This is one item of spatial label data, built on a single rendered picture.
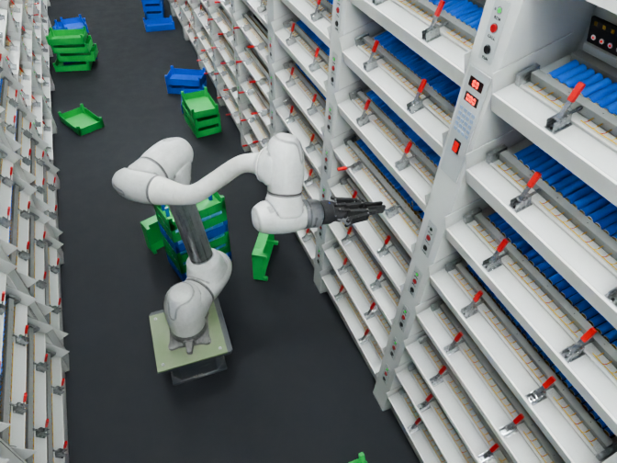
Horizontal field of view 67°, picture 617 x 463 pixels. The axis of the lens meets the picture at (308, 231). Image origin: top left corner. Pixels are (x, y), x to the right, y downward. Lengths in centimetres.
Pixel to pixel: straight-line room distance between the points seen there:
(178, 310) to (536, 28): 153
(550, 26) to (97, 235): 256
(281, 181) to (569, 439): 94
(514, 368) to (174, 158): 125
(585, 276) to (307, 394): 148
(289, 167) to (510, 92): 58
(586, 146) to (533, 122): 11
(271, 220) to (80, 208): 208
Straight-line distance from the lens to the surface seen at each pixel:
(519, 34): 106
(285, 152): 128
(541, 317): 118
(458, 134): 118
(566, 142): 98
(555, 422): 130
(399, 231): 155
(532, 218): 110
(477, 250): 127
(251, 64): 297
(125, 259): 283
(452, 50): 123
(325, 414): 219
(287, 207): 132
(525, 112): 104
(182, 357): 211
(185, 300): 194
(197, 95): 387
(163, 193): 157
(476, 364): 153
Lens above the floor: 199
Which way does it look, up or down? 45 degrees down
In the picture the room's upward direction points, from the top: 3 degrees clockwise
